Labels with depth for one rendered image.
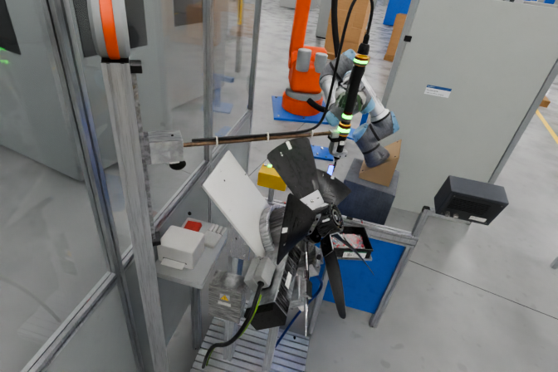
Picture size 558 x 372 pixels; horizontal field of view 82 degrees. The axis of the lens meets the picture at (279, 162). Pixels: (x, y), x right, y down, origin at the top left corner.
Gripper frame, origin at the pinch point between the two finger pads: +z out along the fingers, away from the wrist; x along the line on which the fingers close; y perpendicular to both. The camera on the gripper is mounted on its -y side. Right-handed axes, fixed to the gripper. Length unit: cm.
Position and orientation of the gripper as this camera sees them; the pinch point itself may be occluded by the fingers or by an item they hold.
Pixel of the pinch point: (349, 99)
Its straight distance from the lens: 119.4
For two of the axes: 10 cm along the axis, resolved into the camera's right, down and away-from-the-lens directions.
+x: -9.7, -2.1, 1.3
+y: -1.2, 8.4, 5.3
